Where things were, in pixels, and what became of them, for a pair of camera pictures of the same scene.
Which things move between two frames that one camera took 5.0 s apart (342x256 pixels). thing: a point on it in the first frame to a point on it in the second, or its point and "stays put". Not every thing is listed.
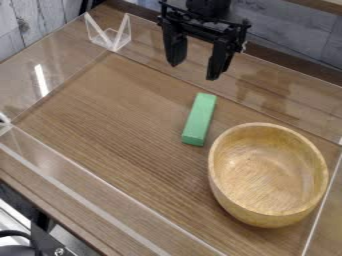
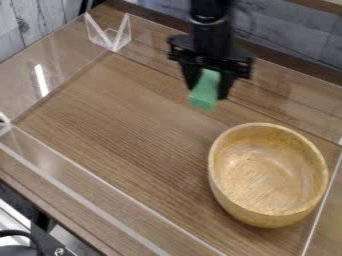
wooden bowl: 267,173 stays put
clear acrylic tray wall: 166,163 stays put
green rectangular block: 195,130 to 204,93
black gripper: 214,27 to 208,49
